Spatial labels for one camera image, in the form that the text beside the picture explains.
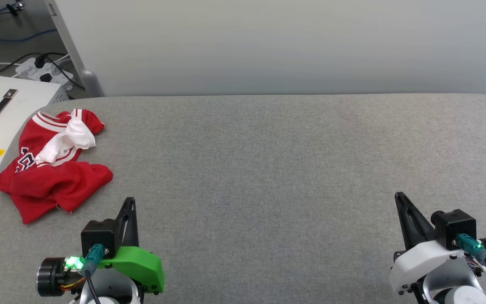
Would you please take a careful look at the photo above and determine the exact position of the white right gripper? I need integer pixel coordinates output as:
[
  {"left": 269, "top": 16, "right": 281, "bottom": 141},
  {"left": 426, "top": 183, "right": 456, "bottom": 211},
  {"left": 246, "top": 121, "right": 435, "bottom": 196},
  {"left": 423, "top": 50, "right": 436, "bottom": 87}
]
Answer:
[{"left": 389, "top": 192, "right": 486, "bottom": 296}]

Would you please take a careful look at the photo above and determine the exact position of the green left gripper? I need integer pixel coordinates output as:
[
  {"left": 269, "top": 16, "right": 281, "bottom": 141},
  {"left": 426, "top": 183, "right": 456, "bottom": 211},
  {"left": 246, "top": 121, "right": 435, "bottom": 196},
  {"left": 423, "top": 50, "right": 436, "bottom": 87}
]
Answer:
[{"left": 36, "top": 197, "right": 165, "bottom": 297}]

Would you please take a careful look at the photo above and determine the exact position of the red white basketball jersey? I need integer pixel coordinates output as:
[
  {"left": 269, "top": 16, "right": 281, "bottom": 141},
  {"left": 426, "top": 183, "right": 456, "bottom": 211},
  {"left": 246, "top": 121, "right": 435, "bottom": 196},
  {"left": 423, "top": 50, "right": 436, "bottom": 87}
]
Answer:
[{"left": 0, "top": 109, "right": 113, "bottom": 225}]

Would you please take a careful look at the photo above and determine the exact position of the white power strip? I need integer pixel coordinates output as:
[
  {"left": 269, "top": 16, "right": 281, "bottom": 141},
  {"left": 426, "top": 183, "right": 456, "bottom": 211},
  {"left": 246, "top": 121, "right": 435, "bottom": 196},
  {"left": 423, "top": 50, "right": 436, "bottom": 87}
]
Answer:
[{"left": 15, "top": 57, "right": 75, "bottom": 92}]

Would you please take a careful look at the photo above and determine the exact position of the light grey partition panel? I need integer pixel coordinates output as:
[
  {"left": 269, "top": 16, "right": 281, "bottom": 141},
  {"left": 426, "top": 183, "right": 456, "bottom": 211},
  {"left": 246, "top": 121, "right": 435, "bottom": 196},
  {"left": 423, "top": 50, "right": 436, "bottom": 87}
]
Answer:
[{"left": 44, "top": 0, "right": 486, "bottom": 98}]

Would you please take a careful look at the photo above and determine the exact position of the black clamp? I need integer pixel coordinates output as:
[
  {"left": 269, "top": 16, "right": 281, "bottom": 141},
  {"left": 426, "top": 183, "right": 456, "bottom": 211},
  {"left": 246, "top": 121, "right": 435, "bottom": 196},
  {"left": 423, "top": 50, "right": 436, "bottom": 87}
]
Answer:
[{"left": 5, "top": 0, "right": 25, "bottom": 17}]

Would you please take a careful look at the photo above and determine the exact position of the white case with black handle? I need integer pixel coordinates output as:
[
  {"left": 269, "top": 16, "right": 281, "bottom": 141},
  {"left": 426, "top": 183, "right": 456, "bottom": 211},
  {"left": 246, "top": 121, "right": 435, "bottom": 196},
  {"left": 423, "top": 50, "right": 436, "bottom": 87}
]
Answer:
[{"left": 0, "top": 75, "right": 69, "bottom": 191}]

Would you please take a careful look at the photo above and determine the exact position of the black power cable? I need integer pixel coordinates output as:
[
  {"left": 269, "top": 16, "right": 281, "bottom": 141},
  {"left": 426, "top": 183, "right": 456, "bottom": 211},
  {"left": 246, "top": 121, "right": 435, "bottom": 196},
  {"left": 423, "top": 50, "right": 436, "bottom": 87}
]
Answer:
[{"left": 0, "top": 52, "right": 85, "bottom": 90}]

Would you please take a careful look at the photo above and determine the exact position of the blue cable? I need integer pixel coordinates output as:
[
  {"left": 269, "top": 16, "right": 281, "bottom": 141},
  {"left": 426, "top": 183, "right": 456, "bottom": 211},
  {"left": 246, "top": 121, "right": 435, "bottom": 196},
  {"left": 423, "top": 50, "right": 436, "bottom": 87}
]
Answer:
[{"left": 0, "top": 8, "right": 59, "bottom": 43}]

